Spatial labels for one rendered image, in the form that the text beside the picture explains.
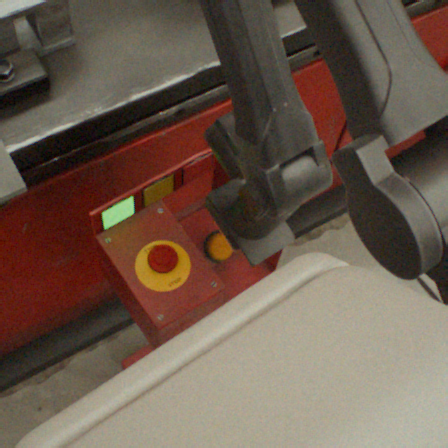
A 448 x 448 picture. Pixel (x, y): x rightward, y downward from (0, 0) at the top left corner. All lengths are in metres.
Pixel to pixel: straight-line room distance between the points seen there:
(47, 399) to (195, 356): 1.37
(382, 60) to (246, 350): 0.22
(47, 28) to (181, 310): 0.40
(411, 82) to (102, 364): 1.34
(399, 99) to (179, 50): 0.59
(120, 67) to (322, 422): 0.77
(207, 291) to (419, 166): 0.51
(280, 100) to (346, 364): 0.39
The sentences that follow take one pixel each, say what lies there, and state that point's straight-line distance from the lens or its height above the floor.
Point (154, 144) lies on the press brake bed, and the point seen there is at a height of 0.75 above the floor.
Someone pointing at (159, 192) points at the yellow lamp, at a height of 0.81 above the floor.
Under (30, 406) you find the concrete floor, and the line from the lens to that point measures 1.71.
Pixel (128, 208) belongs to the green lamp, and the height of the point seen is 0.81.
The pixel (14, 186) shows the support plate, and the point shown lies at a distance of 0.76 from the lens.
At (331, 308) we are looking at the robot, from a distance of 0.33.
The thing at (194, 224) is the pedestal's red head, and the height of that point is 0.74.
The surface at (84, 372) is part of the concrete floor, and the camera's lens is 1.72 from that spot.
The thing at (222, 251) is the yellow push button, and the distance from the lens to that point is 1.02.
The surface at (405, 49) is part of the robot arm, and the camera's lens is 0.48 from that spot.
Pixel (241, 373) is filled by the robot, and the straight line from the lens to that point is 0.31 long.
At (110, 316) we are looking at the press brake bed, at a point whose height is 0.05.
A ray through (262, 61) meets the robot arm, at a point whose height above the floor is 1.16.
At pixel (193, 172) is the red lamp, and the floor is 0.81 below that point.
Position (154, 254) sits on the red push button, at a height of 0.81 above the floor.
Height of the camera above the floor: 1.65
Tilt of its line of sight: 63 degrees down
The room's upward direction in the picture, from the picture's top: 9 degrees clockwise
